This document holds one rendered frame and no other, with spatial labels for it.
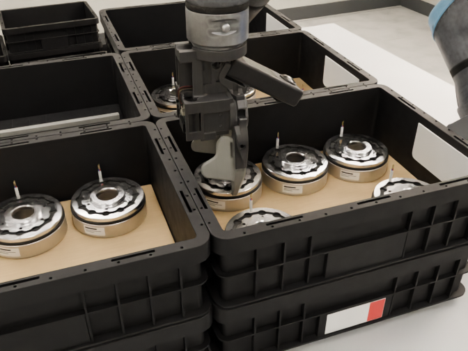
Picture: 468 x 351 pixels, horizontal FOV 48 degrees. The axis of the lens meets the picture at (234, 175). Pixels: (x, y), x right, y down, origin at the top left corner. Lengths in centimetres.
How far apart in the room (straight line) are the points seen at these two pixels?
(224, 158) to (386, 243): 23
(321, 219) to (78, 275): 27
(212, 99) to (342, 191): 28
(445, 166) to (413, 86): 74
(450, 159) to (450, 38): 37
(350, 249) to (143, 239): 27
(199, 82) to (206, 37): 6
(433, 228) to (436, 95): 81
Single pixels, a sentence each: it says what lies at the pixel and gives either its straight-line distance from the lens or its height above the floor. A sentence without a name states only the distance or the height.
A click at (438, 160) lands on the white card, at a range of 84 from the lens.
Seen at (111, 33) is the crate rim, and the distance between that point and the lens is 119.
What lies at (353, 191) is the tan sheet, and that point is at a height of 83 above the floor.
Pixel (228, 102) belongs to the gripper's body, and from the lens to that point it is 66.
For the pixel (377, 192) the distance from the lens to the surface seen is 78.
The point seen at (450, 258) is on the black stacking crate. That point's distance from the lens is 79.
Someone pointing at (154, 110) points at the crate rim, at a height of 93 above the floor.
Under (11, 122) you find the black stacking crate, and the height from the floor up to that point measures 83.
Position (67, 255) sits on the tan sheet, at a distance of 73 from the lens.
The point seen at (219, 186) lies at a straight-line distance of 77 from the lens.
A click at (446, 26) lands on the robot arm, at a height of 97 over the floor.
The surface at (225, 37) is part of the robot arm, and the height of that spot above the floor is 109.
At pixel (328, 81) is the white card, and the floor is 87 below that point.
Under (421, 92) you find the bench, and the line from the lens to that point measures 152.
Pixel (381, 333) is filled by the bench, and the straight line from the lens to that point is 81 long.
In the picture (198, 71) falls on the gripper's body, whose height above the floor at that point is 105.
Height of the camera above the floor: 130
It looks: 34 degrees down
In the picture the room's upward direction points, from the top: straight up
